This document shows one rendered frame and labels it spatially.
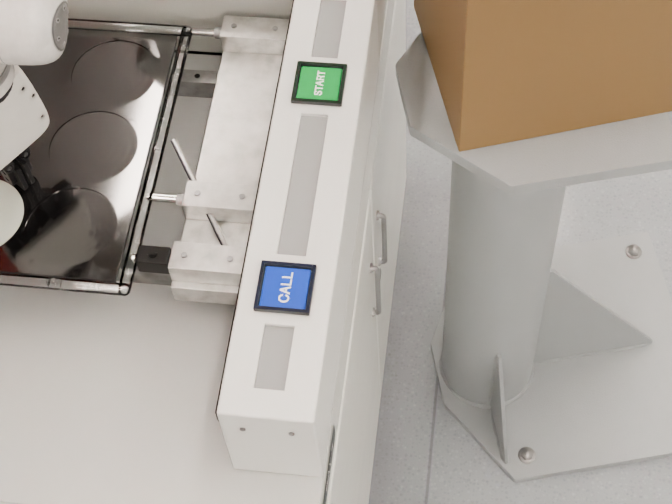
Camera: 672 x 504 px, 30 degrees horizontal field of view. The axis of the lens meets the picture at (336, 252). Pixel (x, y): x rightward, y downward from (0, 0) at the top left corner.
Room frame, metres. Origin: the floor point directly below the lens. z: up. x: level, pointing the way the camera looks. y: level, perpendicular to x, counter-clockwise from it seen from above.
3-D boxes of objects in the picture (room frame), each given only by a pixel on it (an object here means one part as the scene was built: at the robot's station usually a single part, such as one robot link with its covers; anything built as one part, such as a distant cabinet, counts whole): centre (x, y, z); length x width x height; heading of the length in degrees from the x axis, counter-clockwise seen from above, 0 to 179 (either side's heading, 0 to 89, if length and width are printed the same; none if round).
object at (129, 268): (0.86, 0.19, 0.90); 0.38 x 0.01 x 0.01; 168
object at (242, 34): (1.02, 0.07, 0.89); 0.08 x 0.03 x 0.03; 78
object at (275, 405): (0.76, 0.03, 0.89); 0.55 x 0.09 x 0.14; 168
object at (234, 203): (0.78, 0.12, 0.89); 0.08 x 0.03 x 0.03; 78
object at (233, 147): (0.86, 0.11, 0.87); 0.36 x 0.08 x 0.03; 168
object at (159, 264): (0.72, 0.20, 0.90); 0.04 x 0.02 x 0.03; 78
